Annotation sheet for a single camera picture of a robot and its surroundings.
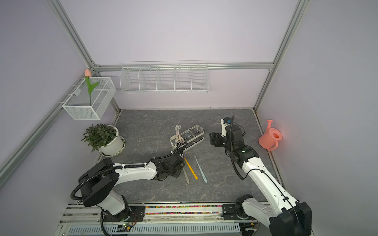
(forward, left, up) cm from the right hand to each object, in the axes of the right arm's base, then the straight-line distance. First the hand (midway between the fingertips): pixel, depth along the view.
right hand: (215, 133), depth 79 cm
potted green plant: (+1, +63, -6) cm, 63 cm away
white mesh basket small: (+13, +75, +11) cm, 77 cm away
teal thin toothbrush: (-16, +6, -22) cm, 27 cm away
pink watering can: (+2, -35, -11) cm, 36 cm away
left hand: (-11, +22, -21) cm, 33 cm away
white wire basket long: (+42, +32, +8) cm, 53 cm away
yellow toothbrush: (-11, +14, -22) cm, 28 cm away
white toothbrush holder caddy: (+11, +14, -19) cm, 26 cm away
